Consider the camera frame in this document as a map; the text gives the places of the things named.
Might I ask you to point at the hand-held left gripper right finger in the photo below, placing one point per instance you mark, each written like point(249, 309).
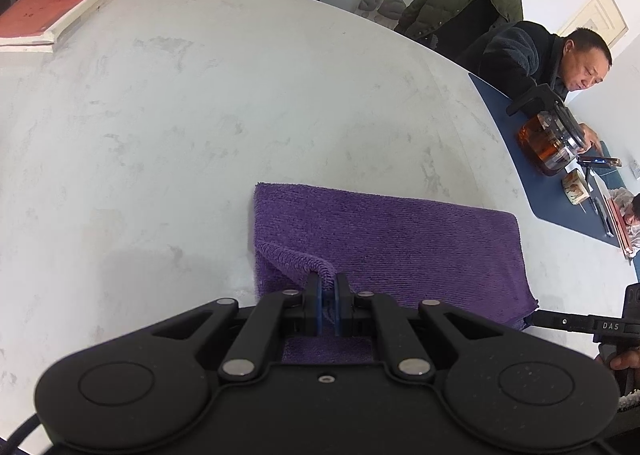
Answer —
point(342, 307)

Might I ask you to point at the glass teapot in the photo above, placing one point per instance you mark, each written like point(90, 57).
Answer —
point(545, 145)

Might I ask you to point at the patterned cup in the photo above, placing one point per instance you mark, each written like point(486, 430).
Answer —
point(576, 187)

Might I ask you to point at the purple towel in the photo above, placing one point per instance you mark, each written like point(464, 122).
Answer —
point(400, 235)

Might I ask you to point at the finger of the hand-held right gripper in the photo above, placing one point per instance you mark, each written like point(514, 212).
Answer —
point(560, 321)

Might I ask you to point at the white door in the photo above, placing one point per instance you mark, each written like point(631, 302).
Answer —
point(595, 20)

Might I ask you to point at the person's right hand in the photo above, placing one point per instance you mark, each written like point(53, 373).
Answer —
point(629, 361)

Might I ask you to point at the red folder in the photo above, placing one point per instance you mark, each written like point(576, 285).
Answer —
point(620, 222)

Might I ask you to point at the red covered book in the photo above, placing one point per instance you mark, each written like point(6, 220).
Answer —
point(30, 15)

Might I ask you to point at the blue table mat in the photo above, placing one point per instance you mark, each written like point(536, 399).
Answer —
point(550, 205)

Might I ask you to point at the black phone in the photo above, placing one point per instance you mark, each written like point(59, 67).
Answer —
point(600, 161)

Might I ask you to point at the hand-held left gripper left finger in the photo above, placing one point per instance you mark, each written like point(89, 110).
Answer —
point(312, 307)

